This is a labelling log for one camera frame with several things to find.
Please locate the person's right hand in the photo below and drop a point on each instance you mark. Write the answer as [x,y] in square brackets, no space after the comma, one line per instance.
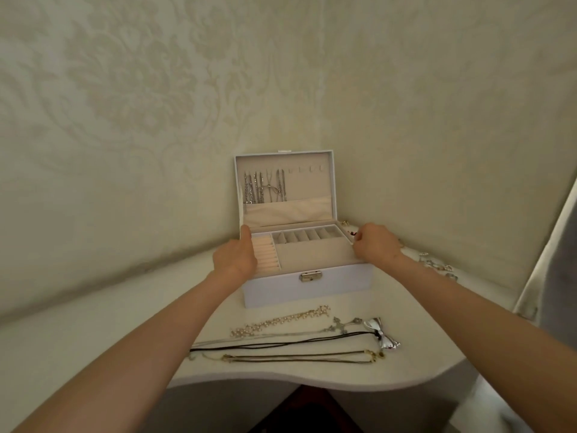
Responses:
[378,245]

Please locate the person's left hand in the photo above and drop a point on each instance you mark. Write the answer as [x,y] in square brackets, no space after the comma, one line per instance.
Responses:
[234,261]

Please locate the person's right fingers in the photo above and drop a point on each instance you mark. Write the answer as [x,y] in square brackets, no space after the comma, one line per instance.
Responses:
[357,245]

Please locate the person's left thumb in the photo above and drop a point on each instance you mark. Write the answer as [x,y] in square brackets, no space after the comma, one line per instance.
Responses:
[246,232]

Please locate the white jewellery box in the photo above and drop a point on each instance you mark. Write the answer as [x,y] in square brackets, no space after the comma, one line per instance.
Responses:
[311,290]

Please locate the person's right forearm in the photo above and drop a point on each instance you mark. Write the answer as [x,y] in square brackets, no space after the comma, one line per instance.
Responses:
[487,329]

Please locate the person's left forearm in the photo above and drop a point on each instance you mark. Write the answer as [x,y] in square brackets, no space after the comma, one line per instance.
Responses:
[144,351]

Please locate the small gold jewellery piece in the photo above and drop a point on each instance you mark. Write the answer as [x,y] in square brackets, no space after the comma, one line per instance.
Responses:
[346,227]

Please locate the dark red garment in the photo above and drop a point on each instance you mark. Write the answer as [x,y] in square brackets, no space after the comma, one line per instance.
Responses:
[306,412]

